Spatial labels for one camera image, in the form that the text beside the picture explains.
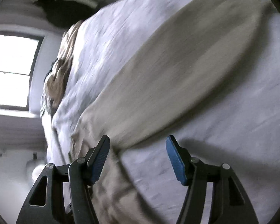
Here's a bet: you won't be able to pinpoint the beige fleece garment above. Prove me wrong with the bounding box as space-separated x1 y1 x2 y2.
71 0 269 223

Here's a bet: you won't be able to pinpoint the tan knitted clothes pile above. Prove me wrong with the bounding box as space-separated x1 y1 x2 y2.
40 21 83 116

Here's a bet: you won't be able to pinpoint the bright bedroom window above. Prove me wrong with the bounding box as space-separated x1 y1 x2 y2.
0 31 43 111

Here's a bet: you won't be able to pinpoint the white round pouf cushion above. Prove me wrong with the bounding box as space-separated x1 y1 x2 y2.
26 159 45 186

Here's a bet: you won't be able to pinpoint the lavender embossed bedspread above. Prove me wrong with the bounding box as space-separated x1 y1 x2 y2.
40 0 280 223

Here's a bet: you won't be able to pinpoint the black ceiling fixture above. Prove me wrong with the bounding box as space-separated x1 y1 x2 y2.
31 0 99 29

